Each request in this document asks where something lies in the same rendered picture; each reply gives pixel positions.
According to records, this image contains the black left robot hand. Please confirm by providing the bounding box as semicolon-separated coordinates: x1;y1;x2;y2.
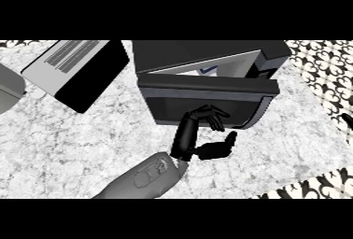
168;104;239;162

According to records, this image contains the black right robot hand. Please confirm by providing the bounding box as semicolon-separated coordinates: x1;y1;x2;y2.
341;112;353;128

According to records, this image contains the dark grey microwave door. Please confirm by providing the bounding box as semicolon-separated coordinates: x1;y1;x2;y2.
136;73;281;131

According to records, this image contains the dark grey microwave body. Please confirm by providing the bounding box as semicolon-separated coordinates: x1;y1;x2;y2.
132;40;294;80

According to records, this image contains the white carton with blue mark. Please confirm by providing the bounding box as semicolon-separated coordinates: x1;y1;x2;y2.
197;64;222;76

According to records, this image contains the silver and black appliance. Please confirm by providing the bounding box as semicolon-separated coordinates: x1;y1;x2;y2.
19;40;133;115

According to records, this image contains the grey rounded appliance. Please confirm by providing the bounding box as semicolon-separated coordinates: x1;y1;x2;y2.
0;63;28;115

